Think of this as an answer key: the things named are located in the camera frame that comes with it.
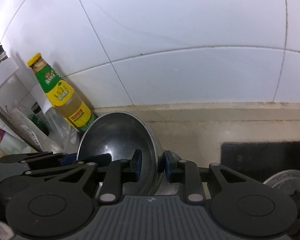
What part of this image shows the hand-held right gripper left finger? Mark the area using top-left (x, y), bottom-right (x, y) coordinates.
top-left (24, 149), bottom-right (143, 204)

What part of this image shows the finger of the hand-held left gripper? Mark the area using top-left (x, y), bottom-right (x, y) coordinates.
top-left (60, 154), bottom-right (77, 166)
top-left (0, 152), bottom-right (111, 176)

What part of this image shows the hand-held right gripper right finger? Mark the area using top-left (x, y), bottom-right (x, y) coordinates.
top-left (164, 151), bottom-right (262, 205)

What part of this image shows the stainless steel bowl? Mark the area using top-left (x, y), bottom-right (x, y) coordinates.
top-left (76, 112), bottom-right (163, 196)

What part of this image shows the clear plastic bag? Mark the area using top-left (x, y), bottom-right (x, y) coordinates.
top-left (5, 100), bottom-right (81, 153)

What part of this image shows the small green bottle black cap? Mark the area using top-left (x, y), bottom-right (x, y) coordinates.
top-left (30, 102), bottom-right (52, 137)

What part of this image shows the green yellow label oil bottle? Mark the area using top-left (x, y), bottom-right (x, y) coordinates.
top-left (27, 52), bottom-right (98, 133)

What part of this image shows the black gas stove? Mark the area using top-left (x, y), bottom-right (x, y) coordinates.
top-left (221, 141), bottom-right (300, 183)

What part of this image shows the white two-tier rotating rack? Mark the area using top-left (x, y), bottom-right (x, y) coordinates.
top-left (0, 56), bottom-right (44, 153)

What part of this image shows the grey round pot lid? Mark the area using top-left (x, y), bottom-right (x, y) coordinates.
top-left (262, 169), bottom-right (300, 200)

